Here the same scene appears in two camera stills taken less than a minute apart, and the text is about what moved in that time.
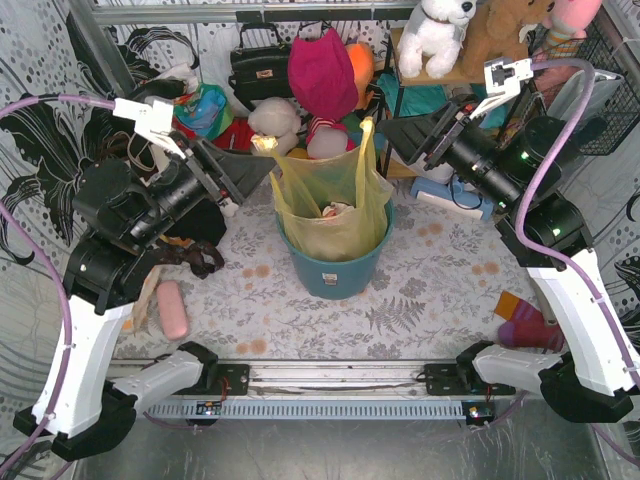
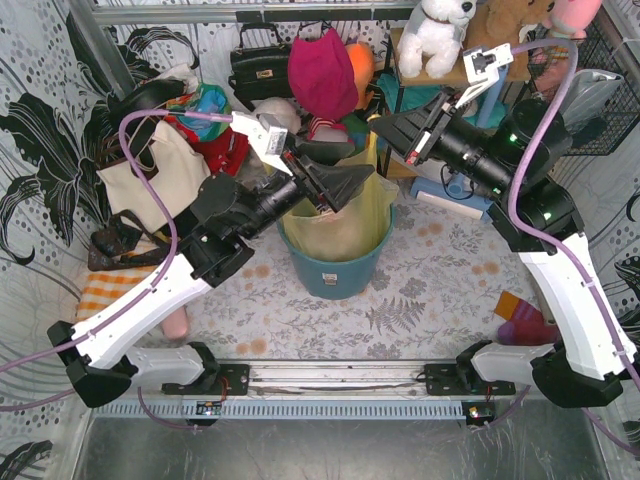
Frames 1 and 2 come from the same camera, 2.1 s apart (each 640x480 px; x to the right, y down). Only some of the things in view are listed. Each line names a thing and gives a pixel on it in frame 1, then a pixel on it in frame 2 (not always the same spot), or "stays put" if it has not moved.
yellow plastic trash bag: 331,209 stays put
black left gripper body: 213,173 → 310,180
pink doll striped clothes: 327,139 stays put
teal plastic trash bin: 334,279 stays put
